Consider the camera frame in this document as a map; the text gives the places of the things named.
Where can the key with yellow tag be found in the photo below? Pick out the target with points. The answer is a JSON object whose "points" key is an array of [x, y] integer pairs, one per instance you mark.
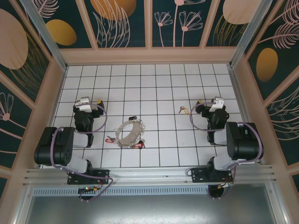
{"points": [[185, 110]]}

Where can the black key fob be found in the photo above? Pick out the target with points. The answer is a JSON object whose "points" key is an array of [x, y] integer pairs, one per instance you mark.
{"points": [[132, 117]]}

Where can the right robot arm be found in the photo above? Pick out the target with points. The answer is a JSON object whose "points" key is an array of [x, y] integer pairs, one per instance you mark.
{"points": [[243, 142]]}

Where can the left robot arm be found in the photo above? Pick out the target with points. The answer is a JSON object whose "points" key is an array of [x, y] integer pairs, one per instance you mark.
{"points": [[58, 149]]}

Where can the connector board with LEDs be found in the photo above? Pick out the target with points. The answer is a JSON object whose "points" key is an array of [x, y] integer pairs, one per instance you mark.
{"points": [[87, 188]]}

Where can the grey metal sheet panel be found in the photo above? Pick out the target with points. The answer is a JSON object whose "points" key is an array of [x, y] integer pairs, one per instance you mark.
{"points": [[149, 210]]}

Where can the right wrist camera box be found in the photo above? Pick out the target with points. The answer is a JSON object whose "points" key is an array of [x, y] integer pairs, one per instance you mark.
{"points": [[217, 103]]}

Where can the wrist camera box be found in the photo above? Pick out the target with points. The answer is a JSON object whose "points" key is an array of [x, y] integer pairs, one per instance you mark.
{"points": [[84, 105], [217, 103]]}

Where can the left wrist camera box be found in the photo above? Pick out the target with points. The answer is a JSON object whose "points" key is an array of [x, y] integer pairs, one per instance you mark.
{"points": [[84, 105]]}

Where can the aluminium side rail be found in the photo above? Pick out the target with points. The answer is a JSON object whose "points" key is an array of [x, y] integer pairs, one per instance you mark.
{"points": [[234, 81]]}

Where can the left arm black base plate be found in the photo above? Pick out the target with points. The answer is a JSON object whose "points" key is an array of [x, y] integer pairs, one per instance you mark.
{"points": [[102, 176]]}

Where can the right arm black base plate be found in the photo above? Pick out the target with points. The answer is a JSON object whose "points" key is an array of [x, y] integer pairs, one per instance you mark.
{"points": [[197, 175]]}

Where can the aluminium mounting rail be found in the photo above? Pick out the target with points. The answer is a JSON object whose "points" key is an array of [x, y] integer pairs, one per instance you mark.
{"points": [[149, 175]]}

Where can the aluminium frame post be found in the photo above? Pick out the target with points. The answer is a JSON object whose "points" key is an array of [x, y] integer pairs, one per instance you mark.
{"points": [[44, 30], [247, 30]]}

